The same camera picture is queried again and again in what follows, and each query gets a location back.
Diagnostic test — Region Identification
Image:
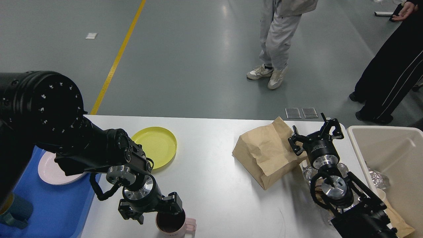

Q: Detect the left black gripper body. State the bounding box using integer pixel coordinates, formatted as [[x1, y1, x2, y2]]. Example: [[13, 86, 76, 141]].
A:
[[123, 175, 163, 214]]

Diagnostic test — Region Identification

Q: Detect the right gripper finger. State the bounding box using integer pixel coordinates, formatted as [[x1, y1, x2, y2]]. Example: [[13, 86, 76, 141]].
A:
[[318, 113, 344, 141], [288, 125, 313, 156]]

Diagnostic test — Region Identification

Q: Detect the beige plastic bin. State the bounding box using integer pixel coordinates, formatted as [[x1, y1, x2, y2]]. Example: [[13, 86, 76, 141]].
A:
[[347, 126, 423, 238]]

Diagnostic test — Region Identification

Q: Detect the pink plate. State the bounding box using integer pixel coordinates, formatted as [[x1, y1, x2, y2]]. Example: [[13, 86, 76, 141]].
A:
[[38, 151, 87, 185]]

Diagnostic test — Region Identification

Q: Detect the pink mug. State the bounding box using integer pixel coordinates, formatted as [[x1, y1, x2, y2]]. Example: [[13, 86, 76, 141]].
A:
[[155, 209, 197, 238]]

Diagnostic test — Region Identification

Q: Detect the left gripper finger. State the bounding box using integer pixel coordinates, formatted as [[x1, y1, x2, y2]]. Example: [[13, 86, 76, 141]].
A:
[[155, 192, 183, 215], [118, 199, 144, 225]]

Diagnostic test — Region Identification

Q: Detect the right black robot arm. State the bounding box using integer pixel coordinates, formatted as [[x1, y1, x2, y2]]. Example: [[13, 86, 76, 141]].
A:
[[288, 115, 397, 238]]

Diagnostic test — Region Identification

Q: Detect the yellow plate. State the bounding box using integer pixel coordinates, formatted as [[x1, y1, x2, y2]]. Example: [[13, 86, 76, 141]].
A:
[[131, 127, 177, 169]]

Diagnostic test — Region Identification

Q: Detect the foil in bin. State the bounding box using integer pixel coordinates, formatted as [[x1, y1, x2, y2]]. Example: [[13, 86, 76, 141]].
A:
[[362, 161, 391, 191]]

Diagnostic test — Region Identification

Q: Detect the dark green mug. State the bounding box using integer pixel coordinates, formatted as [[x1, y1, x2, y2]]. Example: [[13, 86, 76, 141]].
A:
[[0, 193, 33, 229]]

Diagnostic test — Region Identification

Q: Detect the person in light grey trousers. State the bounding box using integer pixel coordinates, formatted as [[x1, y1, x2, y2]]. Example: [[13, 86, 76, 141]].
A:
[[247, 0, 318, 90]]

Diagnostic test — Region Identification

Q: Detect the left metal floor plate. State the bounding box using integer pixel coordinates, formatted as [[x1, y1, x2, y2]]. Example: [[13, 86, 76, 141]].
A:
[[285, 107, 302, 119]]

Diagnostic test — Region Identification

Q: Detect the blue plastic tray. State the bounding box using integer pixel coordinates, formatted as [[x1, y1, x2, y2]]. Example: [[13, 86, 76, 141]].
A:
[[0, 147, 94, 238]]

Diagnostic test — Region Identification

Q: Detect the person in black trousers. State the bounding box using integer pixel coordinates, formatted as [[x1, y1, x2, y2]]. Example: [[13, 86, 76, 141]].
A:
[[349, 0, 423, 125]]

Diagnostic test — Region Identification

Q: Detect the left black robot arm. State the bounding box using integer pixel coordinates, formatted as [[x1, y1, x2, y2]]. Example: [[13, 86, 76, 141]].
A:
[[0, 71, 183, 224]]

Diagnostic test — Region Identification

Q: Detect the brown paper in bin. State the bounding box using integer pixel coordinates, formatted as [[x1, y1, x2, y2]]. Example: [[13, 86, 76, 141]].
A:
[[376, 188, 415, 238]]

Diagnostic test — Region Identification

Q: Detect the brown paper bag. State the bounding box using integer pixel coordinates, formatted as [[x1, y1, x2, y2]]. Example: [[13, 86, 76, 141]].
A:
[[232, 117, 307, 190]]

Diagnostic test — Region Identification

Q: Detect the metal floor plate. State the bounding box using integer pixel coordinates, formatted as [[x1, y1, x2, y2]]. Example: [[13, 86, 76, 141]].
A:
[[302, 107, 319, 119], [285, 107, 302, 119]]

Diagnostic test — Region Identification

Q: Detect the right metal floor plate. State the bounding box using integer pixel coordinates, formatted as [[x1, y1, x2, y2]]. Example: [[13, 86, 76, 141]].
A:
[[302, 107, 319, 119]]

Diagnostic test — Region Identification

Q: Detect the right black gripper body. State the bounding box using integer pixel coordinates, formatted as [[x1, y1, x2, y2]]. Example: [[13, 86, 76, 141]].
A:
[[303, 132, 339, 169]]

